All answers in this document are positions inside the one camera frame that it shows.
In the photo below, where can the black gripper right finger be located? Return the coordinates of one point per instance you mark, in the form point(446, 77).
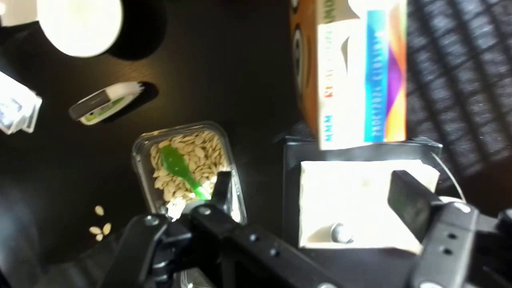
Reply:
point(412, 205)

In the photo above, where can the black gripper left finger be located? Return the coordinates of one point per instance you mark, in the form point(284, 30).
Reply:
point(224, 192)

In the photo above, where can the brown smiley face cardboard box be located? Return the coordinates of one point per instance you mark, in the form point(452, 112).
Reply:
point(352, 73)

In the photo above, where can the white box with green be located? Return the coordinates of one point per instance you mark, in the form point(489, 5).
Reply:
point(352, 197)

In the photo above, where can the clear plastic tray of seeds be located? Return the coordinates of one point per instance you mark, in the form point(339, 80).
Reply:
point(201, 153)

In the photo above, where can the green plastic spoon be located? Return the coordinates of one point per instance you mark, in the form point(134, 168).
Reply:
point(177, 168)

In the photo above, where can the black square tray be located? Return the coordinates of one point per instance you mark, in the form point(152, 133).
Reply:
point(289, 201)

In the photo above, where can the small grey metal knob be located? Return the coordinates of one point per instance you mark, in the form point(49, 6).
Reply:
point(339, 232)

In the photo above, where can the pale pumpkin seed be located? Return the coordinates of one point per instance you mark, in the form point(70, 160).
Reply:
point(97, 237)
point(99, 209)
point(107, 229)
point(94, 230)

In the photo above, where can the white round bowl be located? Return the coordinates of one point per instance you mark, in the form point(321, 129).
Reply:
point(80, 25)

